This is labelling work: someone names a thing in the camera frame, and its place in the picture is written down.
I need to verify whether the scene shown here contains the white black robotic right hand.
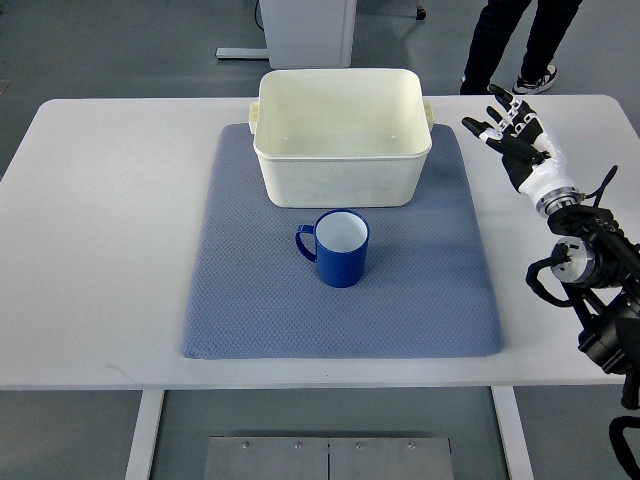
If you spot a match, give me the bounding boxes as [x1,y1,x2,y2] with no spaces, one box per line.
[462,84,584,218]

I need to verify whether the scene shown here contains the blue mug white inside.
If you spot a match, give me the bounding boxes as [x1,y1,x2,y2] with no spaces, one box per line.
[295,209,370,288]

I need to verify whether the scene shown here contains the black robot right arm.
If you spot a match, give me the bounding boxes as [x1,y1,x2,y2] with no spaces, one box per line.
[526,167,639,411]

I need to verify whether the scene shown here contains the cream plastic box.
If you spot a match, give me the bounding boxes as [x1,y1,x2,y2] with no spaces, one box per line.
[249,68,432,208]

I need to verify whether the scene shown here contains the person in dark trousers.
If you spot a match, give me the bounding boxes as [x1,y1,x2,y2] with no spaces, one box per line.
[460,0,582,95]

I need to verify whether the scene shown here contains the black chair caster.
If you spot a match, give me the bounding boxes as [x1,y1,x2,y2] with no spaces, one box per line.
[414,0,427,21]

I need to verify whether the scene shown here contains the blue textured mat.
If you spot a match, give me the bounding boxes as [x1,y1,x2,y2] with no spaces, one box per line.
[181,124,503,359]

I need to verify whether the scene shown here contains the metal floor plate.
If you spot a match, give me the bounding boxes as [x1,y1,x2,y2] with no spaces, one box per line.
[204,437,454,479]

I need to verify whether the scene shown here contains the white pedestal furniture base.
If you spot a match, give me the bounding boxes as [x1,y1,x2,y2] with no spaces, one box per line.
[216,0,357,69]

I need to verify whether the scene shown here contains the white table frame legs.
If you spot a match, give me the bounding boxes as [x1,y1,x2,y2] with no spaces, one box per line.
[124,386,534,479]

